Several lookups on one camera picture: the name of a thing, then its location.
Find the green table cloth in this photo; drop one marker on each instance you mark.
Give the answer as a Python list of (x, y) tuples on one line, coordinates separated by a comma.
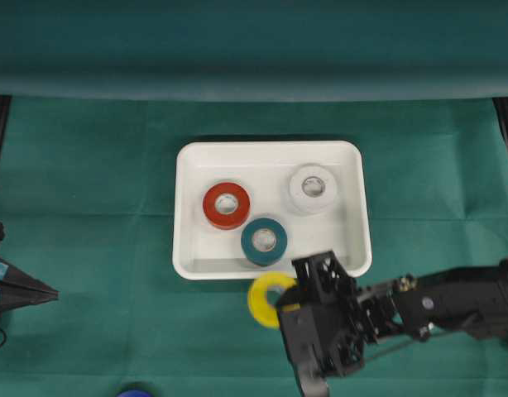
[(106, 93)]

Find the white tape roll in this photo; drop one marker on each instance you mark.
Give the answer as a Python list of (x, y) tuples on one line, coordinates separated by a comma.
[(313, 188)]

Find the green tape roll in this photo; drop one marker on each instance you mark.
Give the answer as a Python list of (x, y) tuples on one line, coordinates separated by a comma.
[(264, 241)]

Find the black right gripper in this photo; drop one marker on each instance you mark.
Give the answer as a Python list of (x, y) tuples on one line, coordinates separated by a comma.
[(327, 319)]

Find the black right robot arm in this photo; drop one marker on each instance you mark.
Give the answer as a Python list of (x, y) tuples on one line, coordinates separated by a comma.
[(473, 300)]

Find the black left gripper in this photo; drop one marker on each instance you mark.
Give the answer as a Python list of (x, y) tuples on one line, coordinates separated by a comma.
[(26, 291)]

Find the blue tape roll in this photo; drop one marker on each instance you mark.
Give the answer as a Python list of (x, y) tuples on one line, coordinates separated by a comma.
[(134, 392)]

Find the yellow tape roll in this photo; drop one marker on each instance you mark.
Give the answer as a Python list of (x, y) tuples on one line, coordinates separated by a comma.
[(263, 294)]

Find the red tape roll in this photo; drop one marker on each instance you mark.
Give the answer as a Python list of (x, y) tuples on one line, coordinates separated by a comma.
[(226, 205)]

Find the white rectangular plastic tray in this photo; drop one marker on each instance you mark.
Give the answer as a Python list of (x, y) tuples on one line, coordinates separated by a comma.
[(265, 169)]

